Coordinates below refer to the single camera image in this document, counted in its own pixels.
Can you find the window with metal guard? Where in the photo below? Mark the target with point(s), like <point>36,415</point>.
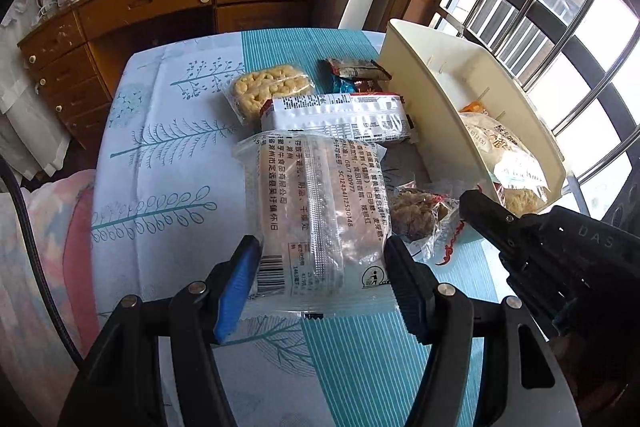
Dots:
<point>550,14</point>

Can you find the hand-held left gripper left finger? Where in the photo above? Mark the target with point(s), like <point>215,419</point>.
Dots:
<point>235,297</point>

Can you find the dark small snack packet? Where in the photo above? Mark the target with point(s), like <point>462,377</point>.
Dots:
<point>357,68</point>

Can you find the clear packet yellow puffed snack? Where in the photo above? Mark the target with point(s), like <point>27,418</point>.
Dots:
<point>270,89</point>
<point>525,202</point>

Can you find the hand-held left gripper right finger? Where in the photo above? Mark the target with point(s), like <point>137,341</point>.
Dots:
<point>405,292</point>

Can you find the pink floral blanket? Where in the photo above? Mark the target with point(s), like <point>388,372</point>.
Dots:
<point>55,227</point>

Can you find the white plastic bin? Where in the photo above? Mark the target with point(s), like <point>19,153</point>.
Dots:
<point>430,117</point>

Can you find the orange snack packet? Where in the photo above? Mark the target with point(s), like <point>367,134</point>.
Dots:
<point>475,108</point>

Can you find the brown wooden desk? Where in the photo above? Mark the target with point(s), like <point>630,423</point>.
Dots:
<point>125,2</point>

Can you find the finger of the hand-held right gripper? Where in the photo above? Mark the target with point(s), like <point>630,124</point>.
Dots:
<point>487,214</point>

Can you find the red white barcode snack packet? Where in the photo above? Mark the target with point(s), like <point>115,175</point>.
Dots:
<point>330,117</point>

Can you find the clear packet brown snack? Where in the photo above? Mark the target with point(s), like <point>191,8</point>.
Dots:
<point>417,212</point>

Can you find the white frilled cloth cover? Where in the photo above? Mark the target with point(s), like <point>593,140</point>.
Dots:
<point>25,122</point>

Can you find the white snack bag gold print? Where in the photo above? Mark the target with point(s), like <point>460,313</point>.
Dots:
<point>505,157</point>

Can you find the clear bread packet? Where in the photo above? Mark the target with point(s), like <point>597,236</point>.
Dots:
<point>320,217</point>

